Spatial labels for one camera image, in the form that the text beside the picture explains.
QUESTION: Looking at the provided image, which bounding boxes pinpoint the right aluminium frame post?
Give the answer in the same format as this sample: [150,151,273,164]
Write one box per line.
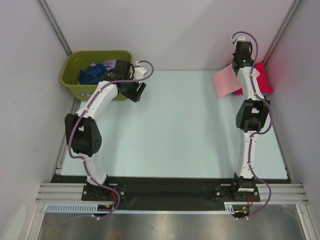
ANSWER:
[263,0,303,67]

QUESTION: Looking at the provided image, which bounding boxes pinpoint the lilac t shirt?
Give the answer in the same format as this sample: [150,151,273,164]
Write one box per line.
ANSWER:
[101,59,119,71]

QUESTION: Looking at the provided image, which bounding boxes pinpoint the pink t shirt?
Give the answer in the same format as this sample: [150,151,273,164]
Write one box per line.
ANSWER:
[212,64,263,100]

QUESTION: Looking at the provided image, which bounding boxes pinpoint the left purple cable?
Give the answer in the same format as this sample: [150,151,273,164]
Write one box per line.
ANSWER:
[47,59,154,226]

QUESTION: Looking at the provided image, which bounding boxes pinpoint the white slotted cable duct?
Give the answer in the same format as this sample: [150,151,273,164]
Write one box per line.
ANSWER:
[46,201,251,215]

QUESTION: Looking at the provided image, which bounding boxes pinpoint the folded red t shirt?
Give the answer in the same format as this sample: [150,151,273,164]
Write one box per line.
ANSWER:
[226,62,274,95]

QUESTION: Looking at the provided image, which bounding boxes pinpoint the olive green plastic bin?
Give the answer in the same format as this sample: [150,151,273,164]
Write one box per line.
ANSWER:
[60,50,133,101]

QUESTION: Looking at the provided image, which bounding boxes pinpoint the left aluminium frame post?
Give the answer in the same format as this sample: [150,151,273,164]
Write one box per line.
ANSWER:
[36,0,73,56]

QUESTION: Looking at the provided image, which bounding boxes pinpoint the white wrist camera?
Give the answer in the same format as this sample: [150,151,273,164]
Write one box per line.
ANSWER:
[232,35,246,43]
[134,62,148,80]

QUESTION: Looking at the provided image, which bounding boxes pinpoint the folded blue t shirt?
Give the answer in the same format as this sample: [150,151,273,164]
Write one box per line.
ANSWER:
[231,91,268,101]

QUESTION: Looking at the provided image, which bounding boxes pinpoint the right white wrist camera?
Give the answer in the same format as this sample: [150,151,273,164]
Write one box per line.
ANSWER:
[232,35,246,43]

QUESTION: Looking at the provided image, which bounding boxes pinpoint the dark blue t shirt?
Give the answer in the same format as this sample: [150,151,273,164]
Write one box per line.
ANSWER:
[78,63,108,85]

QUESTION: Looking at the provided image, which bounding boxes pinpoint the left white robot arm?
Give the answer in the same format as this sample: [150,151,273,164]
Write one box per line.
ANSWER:
[64,60,152,200]

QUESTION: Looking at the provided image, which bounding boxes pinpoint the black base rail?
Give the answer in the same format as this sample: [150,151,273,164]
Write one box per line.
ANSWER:
[49,174,293,212]

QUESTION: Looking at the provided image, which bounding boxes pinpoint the aluminium frame post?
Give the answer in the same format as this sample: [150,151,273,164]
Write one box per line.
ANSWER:
[263,0,303,67]
[36,0,73,56]

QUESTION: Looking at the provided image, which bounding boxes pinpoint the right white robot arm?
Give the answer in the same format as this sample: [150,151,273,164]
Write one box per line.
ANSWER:
[231,36,270,183]

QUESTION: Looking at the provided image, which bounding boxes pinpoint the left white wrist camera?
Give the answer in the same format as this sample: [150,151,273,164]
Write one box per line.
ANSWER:
[134,62,148,80]

